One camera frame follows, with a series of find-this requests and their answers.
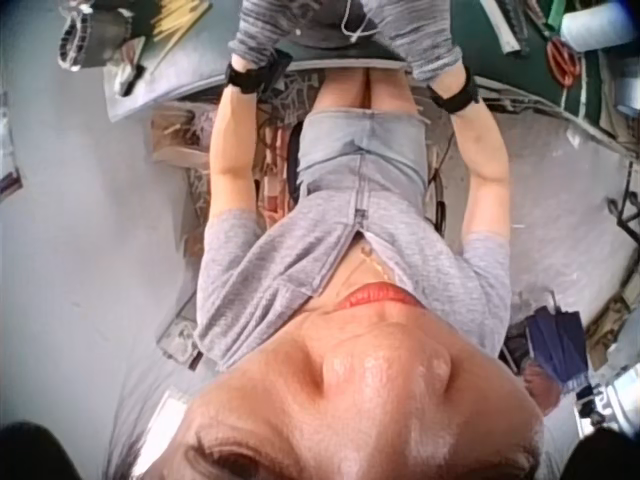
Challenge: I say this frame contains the grey floor box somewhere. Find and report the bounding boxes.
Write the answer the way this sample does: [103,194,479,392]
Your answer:
[154,319,202,362]

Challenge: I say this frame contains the black tool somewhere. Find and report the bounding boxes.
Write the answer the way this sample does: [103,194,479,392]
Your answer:
[116,62,149,97]

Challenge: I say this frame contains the bundle of yellow sticks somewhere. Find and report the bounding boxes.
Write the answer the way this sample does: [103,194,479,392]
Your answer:
[148,0,214,57]

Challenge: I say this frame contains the person's legs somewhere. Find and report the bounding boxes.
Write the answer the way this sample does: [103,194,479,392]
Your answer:
[295,65,430,211]

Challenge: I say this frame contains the red scissors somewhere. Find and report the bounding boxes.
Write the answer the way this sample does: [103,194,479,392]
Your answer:
[544,36,582,87]

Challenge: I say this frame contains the white plastic strip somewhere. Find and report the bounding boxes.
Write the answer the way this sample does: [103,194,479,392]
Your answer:
[479,0,522,56]

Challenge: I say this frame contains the black metal table leg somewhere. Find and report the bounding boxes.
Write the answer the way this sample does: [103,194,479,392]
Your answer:
[605,159,640,239]

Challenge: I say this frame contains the blue folded cloth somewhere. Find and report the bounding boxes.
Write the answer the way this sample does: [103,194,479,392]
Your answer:
[527,305,587,384]

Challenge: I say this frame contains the grey ribbed roll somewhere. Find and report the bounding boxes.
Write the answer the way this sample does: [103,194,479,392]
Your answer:
[57,7,135,72]

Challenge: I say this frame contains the grey knit fabric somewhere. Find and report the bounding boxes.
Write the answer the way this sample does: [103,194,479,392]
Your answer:
[227,0,464,84]

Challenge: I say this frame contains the black wrist band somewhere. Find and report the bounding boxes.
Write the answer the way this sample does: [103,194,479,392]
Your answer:
[223,49,294,96]
[427,69,484,116]

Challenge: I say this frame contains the white string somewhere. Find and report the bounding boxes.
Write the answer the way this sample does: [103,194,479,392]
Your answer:
[341,0,382,43]

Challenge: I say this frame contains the green mat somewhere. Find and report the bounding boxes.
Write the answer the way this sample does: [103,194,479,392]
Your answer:
[448,0,619,129]

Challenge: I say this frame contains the grey work board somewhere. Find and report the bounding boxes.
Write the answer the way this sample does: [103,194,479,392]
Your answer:
[102,0,321,124]

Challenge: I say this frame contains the black cable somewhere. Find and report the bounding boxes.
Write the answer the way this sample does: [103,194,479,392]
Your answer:
[427,133,452,236]

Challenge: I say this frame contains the white paper sheet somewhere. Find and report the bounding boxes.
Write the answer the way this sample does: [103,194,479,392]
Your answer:
[143,389,189,454]

